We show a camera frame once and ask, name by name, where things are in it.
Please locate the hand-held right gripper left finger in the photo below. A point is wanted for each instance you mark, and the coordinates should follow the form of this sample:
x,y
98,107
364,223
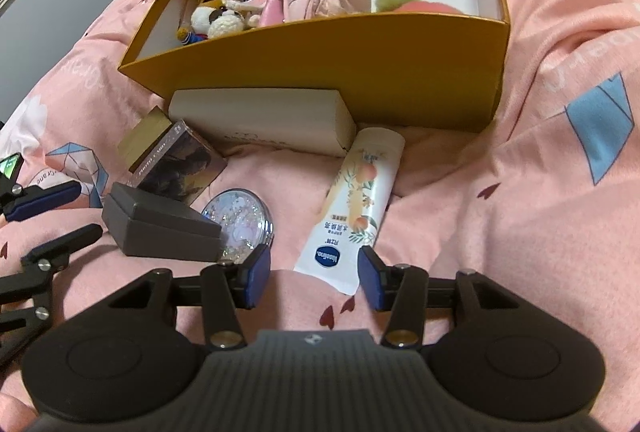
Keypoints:
x,y
257,274

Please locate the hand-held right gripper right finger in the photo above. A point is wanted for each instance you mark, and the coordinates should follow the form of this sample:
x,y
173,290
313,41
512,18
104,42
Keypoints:
x,y
371,277

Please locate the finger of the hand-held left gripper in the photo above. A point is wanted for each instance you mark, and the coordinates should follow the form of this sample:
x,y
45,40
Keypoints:
x,y
45,199
40,264

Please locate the white peach-print cream tube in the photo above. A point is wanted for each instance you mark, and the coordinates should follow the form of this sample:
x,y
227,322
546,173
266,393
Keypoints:
x,y
350,197

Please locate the orange cardboard box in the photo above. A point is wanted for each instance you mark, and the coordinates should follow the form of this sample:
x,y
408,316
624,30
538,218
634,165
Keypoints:
x,y
350,67

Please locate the round glitter compact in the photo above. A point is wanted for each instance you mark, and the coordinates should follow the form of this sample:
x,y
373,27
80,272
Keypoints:
x,y
240,222

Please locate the grey hinged box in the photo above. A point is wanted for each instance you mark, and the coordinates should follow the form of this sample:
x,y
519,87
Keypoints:
x,y
160,232

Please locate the small gold box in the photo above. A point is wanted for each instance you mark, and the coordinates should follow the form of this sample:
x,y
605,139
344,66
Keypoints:
x,y
145,137

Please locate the dark photo card box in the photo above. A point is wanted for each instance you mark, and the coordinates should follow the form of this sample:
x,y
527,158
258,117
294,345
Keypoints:
x,y
185,167

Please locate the pink printed blanket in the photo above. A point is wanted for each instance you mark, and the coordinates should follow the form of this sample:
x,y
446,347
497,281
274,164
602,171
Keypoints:
x,y
500,212

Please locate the long white box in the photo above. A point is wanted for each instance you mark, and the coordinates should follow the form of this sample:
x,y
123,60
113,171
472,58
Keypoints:
x,y
260,117

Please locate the white pink crochet doll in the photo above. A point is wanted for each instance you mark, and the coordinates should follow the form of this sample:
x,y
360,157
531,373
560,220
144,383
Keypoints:
x,y
265,9

